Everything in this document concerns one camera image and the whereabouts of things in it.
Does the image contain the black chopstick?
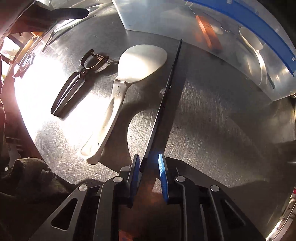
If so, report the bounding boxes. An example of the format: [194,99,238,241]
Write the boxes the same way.
[139,39,183,173]

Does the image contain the white rice paddle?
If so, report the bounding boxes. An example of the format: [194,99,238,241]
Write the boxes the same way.
[80,44,168,165]

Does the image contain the black vegetable peeler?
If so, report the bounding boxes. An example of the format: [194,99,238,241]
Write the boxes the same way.
[51,49,109,116]

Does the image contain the wooden handled metal scraper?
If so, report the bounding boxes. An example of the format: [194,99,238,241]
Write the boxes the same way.
[195,15,223,51]

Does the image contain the white plastic ladle spoon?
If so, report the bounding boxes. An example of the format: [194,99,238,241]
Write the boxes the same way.
[239,27,268,84]

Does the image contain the clear plastic storage box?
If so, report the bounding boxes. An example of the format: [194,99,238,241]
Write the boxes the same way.
[113,1,295,101]

